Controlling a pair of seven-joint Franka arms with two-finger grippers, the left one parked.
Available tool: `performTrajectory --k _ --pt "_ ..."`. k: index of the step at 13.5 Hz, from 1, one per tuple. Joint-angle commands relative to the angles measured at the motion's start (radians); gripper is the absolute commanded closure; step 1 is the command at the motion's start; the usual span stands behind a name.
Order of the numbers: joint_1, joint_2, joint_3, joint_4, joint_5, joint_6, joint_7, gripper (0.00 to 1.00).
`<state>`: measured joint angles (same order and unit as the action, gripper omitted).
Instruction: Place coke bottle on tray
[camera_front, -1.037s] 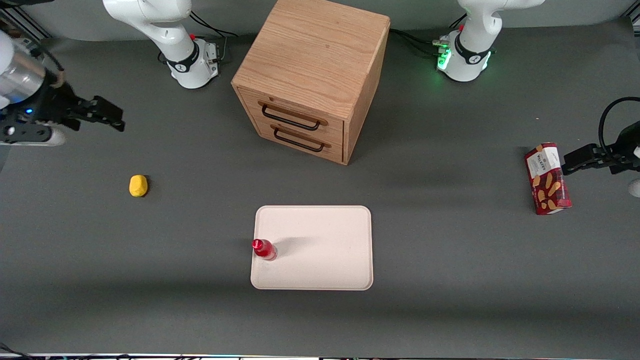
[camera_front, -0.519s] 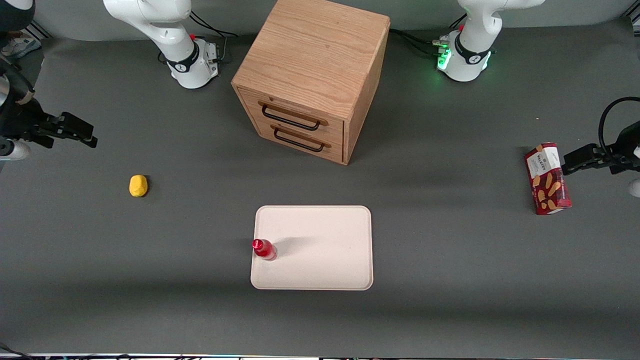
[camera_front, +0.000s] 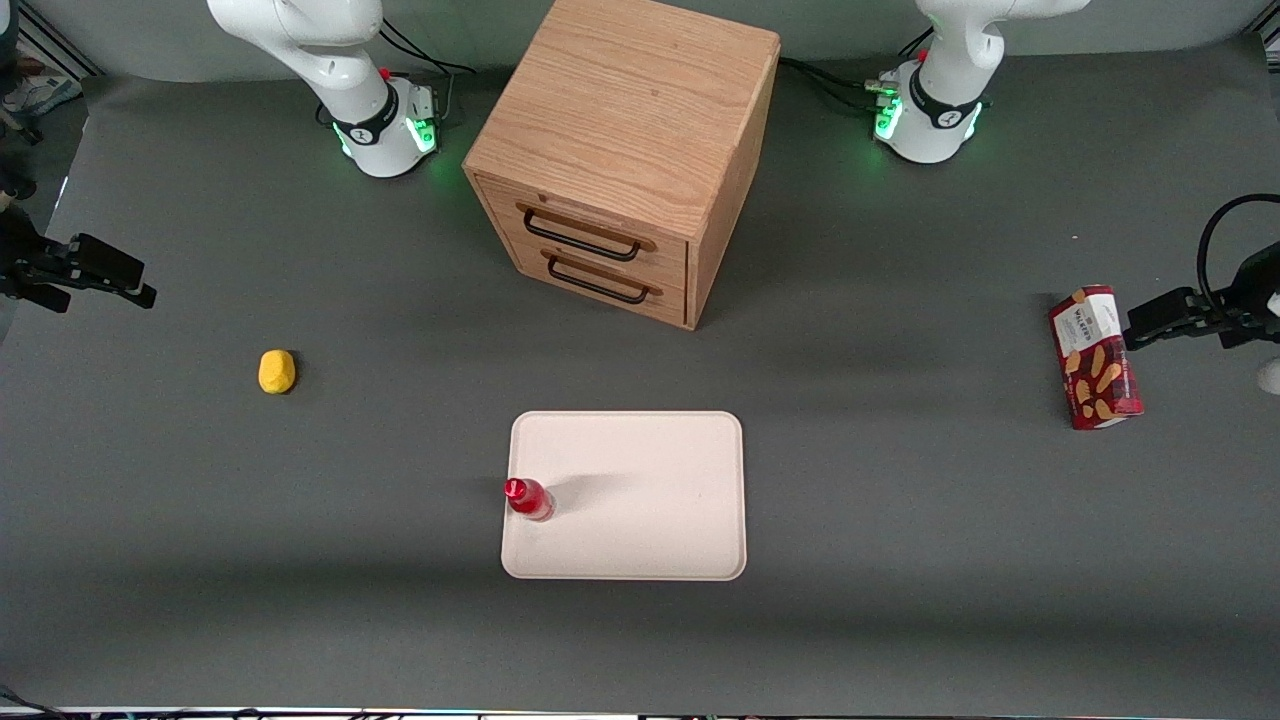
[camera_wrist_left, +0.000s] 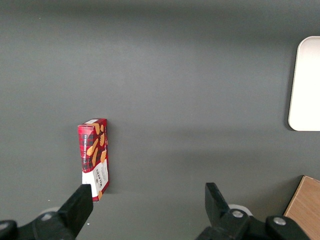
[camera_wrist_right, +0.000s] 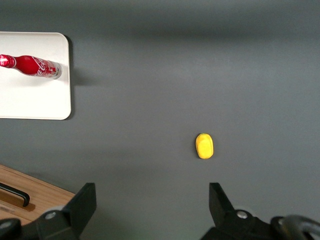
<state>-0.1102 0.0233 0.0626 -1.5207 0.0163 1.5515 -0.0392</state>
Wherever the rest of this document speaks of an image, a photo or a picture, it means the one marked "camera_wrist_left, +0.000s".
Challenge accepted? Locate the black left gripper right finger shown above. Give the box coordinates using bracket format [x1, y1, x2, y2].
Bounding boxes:
[196, 182, 313, 240]

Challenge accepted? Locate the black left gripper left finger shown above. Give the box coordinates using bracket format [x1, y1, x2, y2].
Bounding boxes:
[0, 183, 95, 240]

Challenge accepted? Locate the cream plastic tray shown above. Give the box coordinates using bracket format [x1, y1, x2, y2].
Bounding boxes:
[287, 35, 320, 132]

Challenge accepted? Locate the wooden drawer cabinet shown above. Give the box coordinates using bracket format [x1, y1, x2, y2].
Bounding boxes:
[283, 174, 320, 232]

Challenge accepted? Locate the red shortbread cookie box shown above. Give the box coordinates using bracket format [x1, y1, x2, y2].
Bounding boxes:
[76, 118, 111, 204]

